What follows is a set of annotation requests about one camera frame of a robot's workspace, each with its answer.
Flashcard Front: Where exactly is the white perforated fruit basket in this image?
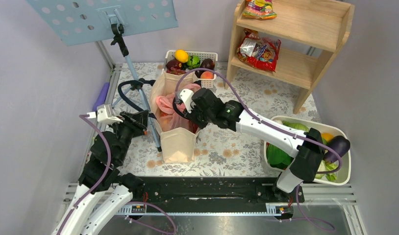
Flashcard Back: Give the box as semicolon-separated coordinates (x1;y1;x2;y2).
163;50;218;72

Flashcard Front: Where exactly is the green cabbage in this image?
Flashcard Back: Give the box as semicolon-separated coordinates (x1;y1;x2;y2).
282;120;309;132

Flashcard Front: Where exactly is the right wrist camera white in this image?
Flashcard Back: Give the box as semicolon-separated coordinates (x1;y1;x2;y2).
178;89;196;113

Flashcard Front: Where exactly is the dark red plum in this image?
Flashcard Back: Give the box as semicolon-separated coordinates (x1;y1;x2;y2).
200;58;215;70

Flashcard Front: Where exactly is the pink plastic grocery bag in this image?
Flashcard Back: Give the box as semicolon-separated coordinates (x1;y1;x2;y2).
155;93;197;133

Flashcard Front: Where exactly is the beige canvas tote bag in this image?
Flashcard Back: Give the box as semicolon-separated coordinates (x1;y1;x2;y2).
149;72;201;164

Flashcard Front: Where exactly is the red snack bag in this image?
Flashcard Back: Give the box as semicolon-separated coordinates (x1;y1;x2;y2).
236;28;281;72

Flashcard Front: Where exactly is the yellow orange pepper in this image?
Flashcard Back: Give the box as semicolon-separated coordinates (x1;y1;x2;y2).
321;133;334;144

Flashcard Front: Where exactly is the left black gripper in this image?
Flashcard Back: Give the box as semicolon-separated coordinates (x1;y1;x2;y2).
109;109;150;164

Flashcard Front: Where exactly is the purple eggplant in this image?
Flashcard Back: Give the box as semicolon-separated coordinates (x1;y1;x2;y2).
324;136;350;163

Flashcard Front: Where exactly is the light blue music stand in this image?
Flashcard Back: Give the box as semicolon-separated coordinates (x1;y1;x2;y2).
25;0;180;153

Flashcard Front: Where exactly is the purple handle tool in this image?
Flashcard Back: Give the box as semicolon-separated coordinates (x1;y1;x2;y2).
92;82;110;112

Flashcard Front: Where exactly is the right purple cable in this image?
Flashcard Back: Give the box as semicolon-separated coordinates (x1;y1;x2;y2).
174;67;344;233

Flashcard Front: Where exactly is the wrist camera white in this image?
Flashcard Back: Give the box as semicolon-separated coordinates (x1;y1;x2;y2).
178;89;196;113
87;104;124;125

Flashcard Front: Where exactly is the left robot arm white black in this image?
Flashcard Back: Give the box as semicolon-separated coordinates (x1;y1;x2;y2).
53;108;149;235

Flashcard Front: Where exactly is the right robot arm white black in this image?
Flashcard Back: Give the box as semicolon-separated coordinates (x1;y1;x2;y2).
175;88;324;202

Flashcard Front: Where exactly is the white vegetable bin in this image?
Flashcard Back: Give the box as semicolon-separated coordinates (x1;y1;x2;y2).
261;116;351;186

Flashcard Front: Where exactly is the colourful snack bag top shelf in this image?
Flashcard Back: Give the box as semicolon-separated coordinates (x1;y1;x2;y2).
242;0;277;20

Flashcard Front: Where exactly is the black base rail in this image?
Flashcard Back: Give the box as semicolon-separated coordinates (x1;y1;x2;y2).
113;176;305;215

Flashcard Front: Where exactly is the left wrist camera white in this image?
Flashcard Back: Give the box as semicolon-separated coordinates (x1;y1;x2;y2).
87;104;124;125

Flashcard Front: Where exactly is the wooden two-tier shelf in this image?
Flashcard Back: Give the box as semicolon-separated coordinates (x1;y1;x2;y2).
226;0;355;114

